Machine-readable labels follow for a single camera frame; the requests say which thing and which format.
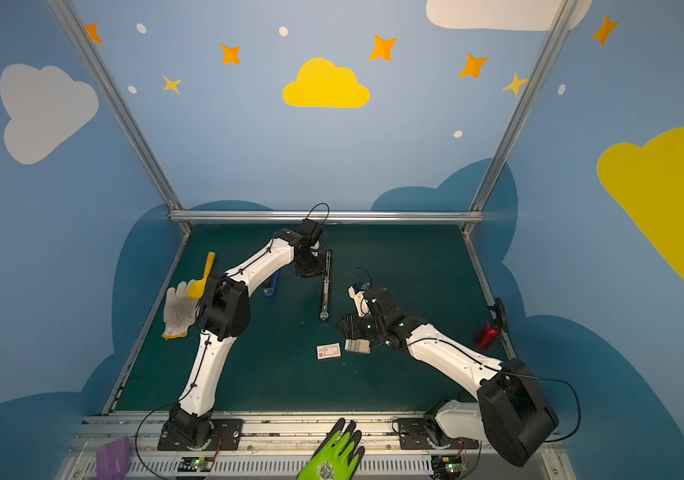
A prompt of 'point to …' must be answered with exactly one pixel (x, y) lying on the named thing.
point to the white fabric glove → (180, 311)
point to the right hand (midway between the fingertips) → (346, 320)
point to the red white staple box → (328, 351)
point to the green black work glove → (338, 455)
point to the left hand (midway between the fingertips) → (326, 272)
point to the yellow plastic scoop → (196, 288)
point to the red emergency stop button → (486, 337)
